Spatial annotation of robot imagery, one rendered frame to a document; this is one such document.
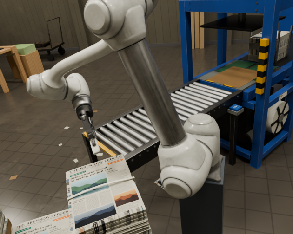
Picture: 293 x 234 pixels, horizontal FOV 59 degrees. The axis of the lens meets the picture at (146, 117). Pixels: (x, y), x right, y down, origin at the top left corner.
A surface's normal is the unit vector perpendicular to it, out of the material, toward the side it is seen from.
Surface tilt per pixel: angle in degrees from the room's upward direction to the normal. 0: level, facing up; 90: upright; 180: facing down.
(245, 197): 0
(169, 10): 90
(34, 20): 90
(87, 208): 1
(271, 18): 90
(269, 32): 90
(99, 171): 1
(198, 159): 67
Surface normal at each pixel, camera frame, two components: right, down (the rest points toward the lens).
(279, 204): -0.12, -0.86
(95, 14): -0.48, 0.40
